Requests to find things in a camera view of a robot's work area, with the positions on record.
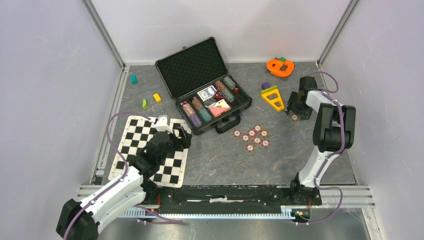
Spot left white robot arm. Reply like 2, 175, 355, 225
56, 115, 192, 240

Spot green blue chip roll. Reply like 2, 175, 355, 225
222, 88, 235, 103

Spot brown 100 chip roll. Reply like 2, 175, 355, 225
191, 96, 204, 112

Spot black poker carrying case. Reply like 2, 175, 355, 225
155, 36, 252, 135

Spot teal toy block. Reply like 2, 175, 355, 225
130, 74, 138, 85

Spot blue playing card deck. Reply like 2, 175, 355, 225
197, 85, 217, 101

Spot black white chessboard mat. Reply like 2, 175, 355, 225
108, 115, 189, 188

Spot teal poker chip roll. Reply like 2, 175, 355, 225
198, 107, 212, 123

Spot purple poker chip roll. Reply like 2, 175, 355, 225
189, 113, 202, 128

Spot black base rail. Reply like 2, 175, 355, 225
132, 185, 322, 220

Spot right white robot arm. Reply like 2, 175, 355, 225
286, 76, 357, 204

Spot red playing card deck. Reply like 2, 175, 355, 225
208, 99, 232, 118

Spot green half-round block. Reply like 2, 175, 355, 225
142, 98, 149, 110

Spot clear round disc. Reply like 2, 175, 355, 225
203, 97, 216, 108

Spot purple toy block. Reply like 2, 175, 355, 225
261, 81, 271, 90

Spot red white poker chip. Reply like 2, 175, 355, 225
248, 129, 256, 137
233, 129, 241, 137
260, 130, 269, 138
253, 137, 262, 144
241, 134, 250, 142
253, 124, 262, 132
291, 114, 300, 121
261, 139, 270, 148
246, 144, 255, 152

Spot yellow toy block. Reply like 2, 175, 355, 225
153, 93, 162, 103

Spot grey green chip roll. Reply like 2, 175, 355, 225
222, 76, 236, 90

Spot yellow triangle toy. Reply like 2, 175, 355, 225
260, 85, 285, 112

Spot pink brown chip roll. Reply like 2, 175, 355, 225
181, 102, 196, 117

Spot brown poker chip roll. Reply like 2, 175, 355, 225
214, 80, 227, 94

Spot orange toy track piece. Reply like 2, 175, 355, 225
266, 57, 295, 78

